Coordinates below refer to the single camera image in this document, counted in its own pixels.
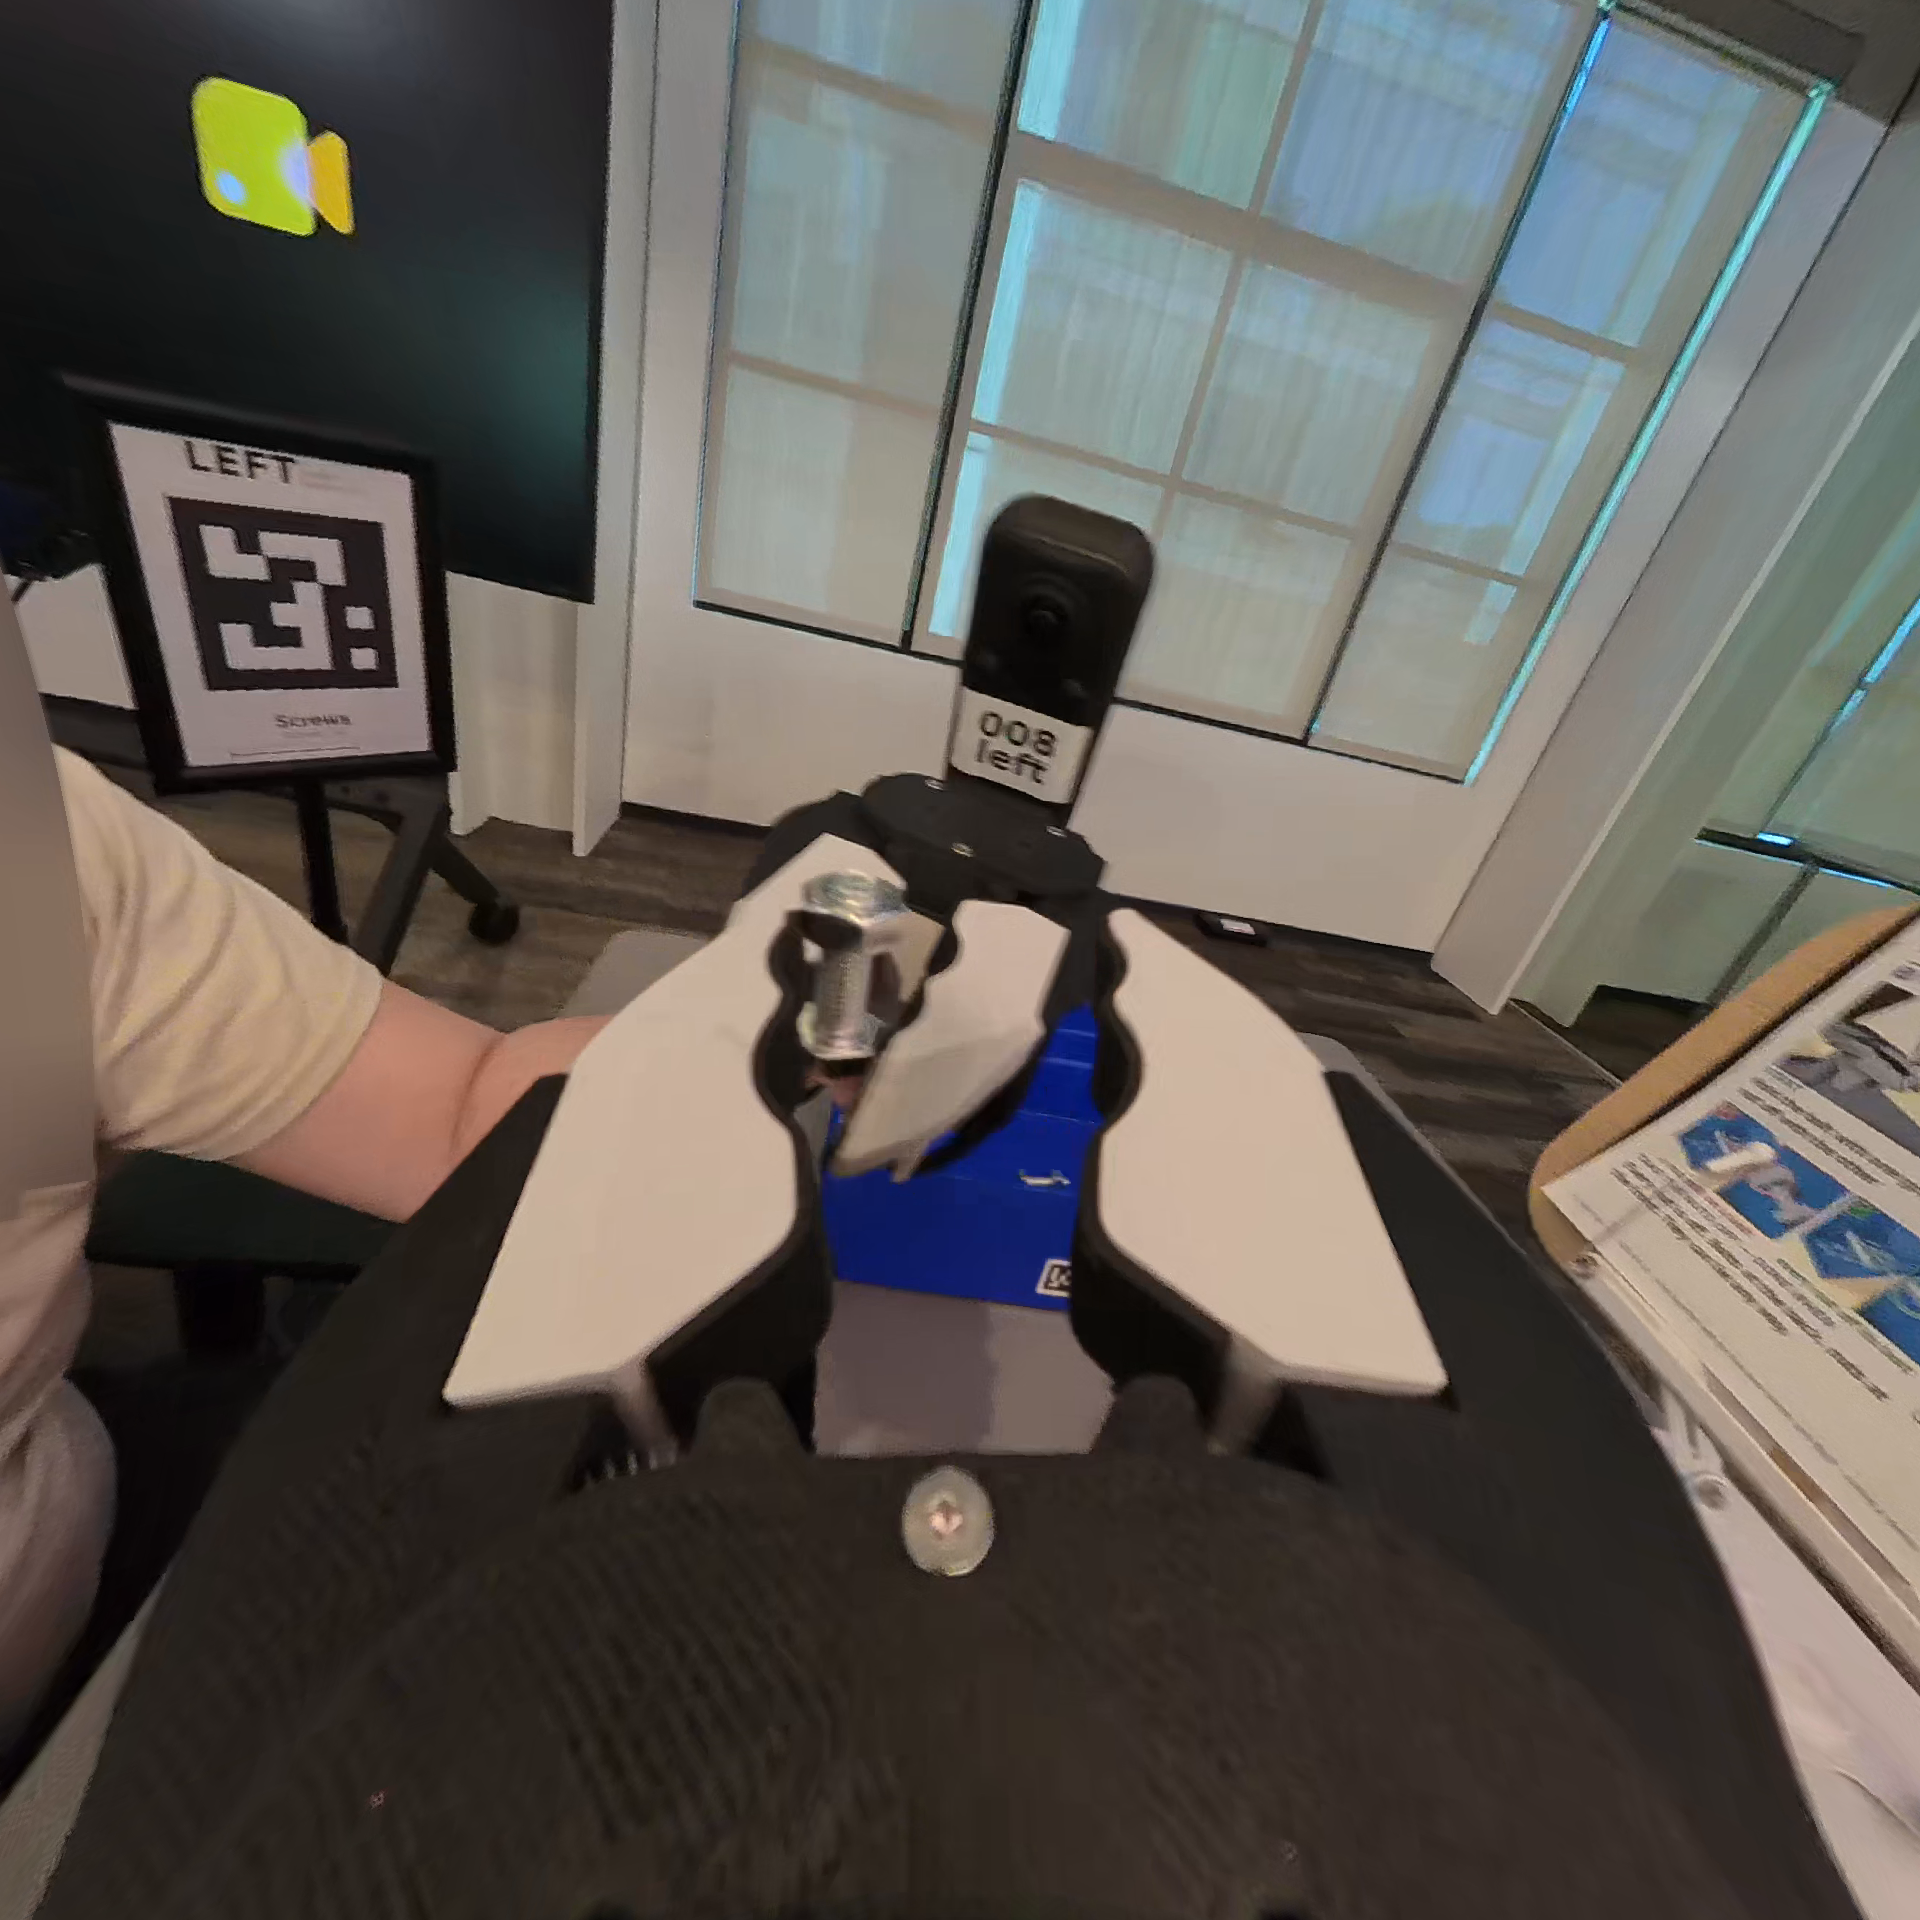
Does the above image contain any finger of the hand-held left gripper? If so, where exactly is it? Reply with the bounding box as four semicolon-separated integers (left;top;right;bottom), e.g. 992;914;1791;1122
828;896;1089;1184

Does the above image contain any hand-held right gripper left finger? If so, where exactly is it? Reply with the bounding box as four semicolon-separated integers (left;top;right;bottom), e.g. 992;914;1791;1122
443;888;832;1470

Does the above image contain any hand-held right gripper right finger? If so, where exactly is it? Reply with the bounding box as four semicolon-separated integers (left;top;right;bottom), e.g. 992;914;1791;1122
1075;909;1451;1457

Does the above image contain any steel bolt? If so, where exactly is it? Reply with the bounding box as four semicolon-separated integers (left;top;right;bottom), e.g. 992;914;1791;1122
782;871;917;1096

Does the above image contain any blue plastic bin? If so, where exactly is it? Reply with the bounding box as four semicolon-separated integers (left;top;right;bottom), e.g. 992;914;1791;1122
818;1002;1113;1310

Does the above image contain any person's left forearm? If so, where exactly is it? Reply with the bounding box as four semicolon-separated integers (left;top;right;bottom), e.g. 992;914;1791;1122
353;976;617;1223

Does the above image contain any instruction sheet on stand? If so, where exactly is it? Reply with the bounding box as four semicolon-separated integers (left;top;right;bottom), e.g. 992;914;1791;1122
1532;900;1920;1202

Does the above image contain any dark desk chair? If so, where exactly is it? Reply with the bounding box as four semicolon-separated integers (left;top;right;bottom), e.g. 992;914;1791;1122
81;1154;400;1360

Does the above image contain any black wheeled sign stand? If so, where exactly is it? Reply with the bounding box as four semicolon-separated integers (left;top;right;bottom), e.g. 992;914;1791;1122
292;772;522;979

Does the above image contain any printed instruction sheet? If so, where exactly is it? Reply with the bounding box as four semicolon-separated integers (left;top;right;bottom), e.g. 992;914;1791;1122
1546;917;1920;1629

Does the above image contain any framed black-white marker sign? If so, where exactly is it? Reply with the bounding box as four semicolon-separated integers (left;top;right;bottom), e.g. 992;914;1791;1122
61;374;457;796

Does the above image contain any dark wall screen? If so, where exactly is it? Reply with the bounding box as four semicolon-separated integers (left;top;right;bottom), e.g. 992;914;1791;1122
0;0;617;606

